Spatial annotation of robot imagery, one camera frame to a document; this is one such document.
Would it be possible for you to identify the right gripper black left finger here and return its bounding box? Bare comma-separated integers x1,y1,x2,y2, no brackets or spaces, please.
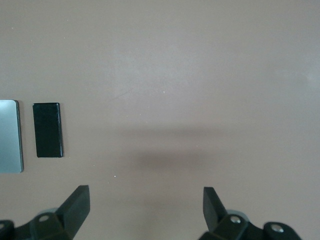
14,185,90,240

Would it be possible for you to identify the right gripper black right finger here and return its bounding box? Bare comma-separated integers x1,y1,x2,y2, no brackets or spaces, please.
199,186,266,240

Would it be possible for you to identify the black smartphone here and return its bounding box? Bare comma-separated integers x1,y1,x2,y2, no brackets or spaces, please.
32,101,65,159

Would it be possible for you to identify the silver closed laptop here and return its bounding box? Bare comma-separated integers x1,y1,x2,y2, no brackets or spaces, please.
0,99,25,174

